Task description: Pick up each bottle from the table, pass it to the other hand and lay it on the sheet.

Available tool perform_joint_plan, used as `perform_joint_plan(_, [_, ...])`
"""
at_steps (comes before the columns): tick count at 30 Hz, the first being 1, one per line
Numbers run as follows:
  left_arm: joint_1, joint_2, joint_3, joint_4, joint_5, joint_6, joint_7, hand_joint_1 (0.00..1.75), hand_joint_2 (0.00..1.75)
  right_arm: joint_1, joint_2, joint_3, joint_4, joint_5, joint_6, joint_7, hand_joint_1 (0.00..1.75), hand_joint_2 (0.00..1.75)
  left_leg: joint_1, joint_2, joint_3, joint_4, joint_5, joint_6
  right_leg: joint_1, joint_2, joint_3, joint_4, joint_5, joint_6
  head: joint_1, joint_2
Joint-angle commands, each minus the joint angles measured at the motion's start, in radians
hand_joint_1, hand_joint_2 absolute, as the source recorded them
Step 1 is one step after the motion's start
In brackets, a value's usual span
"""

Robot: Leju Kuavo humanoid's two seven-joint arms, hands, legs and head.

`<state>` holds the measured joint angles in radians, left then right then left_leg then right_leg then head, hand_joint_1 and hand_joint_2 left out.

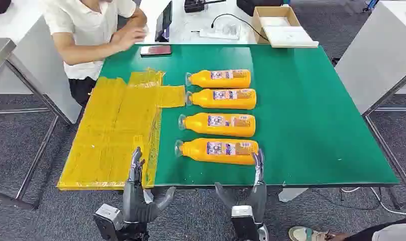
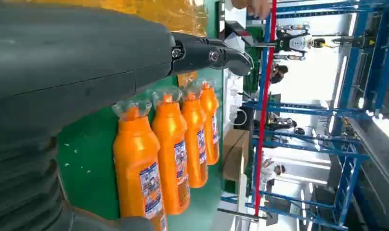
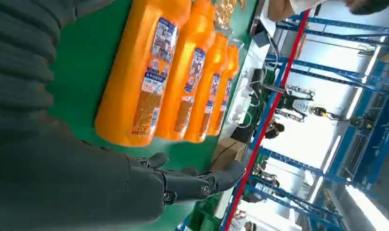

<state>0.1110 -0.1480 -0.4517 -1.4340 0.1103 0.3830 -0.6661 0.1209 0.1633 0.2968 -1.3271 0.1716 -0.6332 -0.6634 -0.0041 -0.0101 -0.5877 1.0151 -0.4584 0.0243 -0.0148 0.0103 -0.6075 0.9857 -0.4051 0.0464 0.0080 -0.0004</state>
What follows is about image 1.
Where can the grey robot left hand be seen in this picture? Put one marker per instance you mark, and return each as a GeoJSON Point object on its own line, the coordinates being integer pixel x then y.
{"type": "Point", "coordinates": [134, 203]}

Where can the person's right hand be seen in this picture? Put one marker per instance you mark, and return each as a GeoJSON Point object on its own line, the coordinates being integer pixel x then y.
{"type": "Point", "coordinates": [129, 38]}

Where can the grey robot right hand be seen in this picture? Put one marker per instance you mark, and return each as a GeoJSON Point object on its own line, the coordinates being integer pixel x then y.
{"type": "Point", "coordinates": [259, 199]}

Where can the orange drink bottle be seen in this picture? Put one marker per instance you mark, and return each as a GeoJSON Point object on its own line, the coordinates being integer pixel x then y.
{"type": "Point", "coordinates": [199, 128]}
{"type": "Point", "coordinates": [203, 81]}
{"type": "Point", "coordinates": [196, 154]}
{"type": "Point", "coordinates": [203, 101]}

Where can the dark smartphone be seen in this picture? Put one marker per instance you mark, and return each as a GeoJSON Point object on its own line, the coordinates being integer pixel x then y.
{"type": "Point", "coordinates": [155, 50]}

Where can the white table foot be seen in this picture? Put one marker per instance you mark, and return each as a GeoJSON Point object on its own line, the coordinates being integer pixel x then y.
{"type": "Point", "coordinates": [291, 194]}

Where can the black tablet on stand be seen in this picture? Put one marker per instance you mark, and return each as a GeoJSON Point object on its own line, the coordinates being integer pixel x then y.
{"type": "Point", "coordinates": [163, 21]}

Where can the person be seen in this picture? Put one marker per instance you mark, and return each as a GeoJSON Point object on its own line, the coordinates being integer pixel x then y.
{"type": "Point", "coordinates": [83, 26]}
{"type": "Point", "coordinates": [389, 234]}

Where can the black device with antenna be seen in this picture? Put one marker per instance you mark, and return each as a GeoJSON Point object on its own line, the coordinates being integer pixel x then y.
{"type": "Point", "coordinates": [193, 6]}

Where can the yellow plastic sheet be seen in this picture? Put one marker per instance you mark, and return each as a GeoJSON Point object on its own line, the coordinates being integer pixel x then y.
{"type": "Point", "coordinates": [113, 133]}

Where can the white power strip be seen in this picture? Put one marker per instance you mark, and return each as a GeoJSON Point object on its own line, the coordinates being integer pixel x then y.
{"type": "Point", "coordinates": [216, 33]}

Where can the green table mat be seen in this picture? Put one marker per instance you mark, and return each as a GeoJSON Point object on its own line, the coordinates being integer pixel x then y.
{"type": "Point", "coordinates": [306, 116]}

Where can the black case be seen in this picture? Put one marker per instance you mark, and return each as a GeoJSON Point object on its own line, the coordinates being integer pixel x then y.
{"type": "Point", "coordinates": [253, 6]}

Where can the white pad in box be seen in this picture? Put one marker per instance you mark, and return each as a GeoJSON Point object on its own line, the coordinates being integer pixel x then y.
{"type": "Point", "coordinates": [274, 21]}

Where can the open cardboard box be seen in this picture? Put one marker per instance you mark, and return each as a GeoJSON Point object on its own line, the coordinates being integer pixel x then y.
{"type": "Point", "coordinates": [289, 36]}

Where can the blue object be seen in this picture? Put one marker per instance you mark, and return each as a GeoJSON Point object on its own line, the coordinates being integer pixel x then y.
{"type": "Point", "coordinates": [370, 5]}

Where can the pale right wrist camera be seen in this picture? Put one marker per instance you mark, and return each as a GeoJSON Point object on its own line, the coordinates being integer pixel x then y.
{"type": "Point", "coordinates": [243, 221]}

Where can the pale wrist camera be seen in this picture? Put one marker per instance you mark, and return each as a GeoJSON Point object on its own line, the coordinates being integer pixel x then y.
{"type": "Point", "coordinates": [107, 218]}
{"type": "Point", "coordinates": [243, 221]}

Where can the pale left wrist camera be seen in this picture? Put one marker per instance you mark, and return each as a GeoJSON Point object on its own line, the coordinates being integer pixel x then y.
{"type": "Point", "coordinates": [107, 218]}

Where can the white desk with steel frame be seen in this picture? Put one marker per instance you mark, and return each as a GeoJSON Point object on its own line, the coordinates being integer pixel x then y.
{"type": "Point", "coordinates": [376, 56]}
{"type": "Point", "coordinates": [33, 60]}

